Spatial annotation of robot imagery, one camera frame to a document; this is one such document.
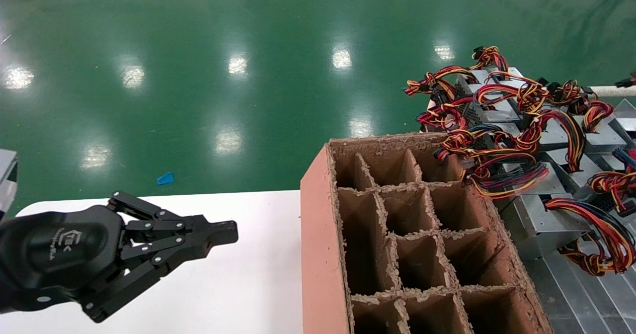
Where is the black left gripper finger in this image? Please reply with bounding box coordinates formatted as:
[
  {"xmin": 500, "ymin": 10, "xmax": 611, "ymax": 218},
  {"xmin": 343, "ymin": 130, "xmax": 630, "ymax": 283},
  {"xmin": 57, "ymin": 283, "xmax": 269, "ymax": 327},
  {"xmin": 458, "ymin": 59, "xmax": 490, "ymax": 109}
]
[{"xmin": 106, "ymin": 191, "xmax": 239, "ymax": 246}]

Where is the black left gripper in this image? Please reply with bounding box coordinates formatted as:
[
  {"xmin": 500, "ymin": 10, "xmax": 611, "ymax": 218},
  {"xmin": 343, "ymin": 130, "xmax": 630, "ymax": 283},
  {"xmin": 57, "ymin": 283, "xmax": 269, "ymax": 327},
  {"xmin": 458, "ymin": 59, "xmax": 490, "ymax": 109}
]
[{"xmin": 0, "ymin": 206, "xmax": 239, "ymax": 324}]

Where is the red yellow black wire bundle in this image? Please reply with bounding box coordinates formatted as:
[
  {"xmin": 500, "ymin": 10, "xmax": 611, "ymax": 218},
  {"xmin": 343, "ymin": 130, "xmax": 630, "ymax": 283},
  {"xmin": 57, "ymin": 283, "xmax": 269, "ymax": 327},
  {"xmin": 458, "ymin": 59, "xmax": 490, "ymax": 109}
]
[
  {"xmin": 405, "ymin": 46, "xmax": 510, "ymax": 97},
  {"xmin": 546, "ymin": 197, "xmax": 636, "ymax": 276},
  {"xmin": 549, "ymin": 73, "xmax": 636, "ymax": 132},
  {"xmin": 417, "ymin": 95, "xmax": 470, "ymax": 132},
  {"xmin": 476, "ymin": 73, "xmax": 552, "ymax": 117}
]

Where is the brown cardboard box with dividers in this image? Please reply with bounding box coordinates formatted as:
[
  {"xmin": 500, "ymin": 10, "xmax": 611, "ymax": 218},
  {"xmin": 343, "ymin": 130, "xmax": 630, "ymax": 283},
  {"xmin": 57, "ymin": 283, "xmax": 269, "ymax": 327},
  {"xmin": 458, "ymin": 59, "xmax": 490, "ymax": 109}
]
[{"xmin": 300, "ymin": 133, "xmax": 555, "ymax": 334}]

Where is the grey power supply perforated side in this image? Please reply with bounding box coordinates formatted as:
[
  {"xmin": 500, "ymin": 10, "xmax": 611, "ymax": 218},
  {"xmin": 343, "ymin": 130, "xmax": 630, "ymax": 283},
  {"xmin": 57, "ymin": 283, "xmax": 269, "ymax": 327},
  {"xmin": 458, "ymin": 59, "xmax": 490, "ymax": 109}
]
[{"xmin": 462, "ymin": 95, "xmax": 527, "ymax": 126}]

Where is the large grey metal power supply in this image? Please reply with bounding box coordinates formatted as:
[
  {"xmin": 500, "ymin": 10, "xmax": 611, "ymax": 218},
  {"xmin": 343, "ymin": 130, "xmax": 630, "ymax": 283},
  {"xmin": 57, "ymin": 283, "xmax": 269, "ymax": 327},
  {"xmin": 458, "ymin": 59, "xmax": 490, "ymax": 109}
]
[{"xmin": 494, "ymin": 194, "xmax": 594, "ymax": 261}]

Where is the white pipe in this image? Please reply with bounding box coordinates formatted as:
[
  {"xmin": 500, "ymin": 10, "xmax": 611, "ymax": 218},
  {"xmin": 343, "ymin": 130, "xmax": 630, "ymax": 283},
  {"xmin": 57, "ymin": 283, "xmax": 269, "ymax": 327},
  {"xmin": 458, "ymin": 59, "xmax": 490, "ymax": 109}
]
[{"xmin": 590, "ymin": 85, "xmax": 636, "ymax": 98}]

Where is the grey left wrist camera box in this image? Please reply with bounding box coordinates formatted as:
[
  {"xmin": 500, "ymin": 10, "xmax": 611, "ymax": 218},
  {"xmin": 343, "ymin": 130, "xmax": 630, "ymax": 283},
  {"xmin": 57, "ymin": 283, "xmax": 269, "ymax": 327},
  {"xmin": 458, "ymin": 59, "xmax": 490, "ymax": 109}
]
[{"xmin": 0, "ymin": 149, "xmax": 18, "ymax": 220}]

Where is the red yellow blue wire bundle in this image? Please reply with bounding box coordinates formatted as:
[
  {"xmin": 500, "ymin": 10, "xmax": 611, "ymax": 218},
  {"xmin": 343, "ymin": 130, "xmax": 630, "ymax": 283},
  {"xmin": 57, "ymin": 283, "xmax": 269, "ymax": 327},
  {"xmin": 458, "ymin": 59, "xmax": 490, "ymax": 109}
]
[
  {"xmin": 589, "ymin": 148, "xmax": 636, "ymax": 213},
  {"xmin": 435, "ymin": 125, "xmax": 551, "ymax": 199}
]

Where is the multicolour curved wire harness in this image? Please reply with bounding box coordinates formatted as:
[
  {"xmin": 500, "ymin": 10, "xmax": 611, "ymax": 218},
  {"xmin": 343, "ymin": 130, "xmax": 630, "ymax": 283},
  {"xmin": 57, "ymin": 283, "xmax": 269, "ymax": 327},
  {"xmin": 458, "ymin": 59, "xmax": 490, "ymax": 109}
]
[{"xmin": 519, "ymin": 109, "xmax": 589, "ymax": 173}]

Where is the pile of wired power supplies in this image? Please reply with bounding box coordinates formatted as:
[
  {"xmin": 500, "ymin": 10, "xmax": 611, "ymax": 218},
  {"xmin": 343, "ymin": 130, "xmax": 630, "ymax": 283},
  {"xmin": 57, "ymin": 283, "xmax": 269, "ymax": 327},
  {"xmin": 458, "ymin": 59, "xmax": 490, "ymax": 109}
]
[{"xmin": 497, "ymin": 98, "xmax": 636, "ymax": 334}]

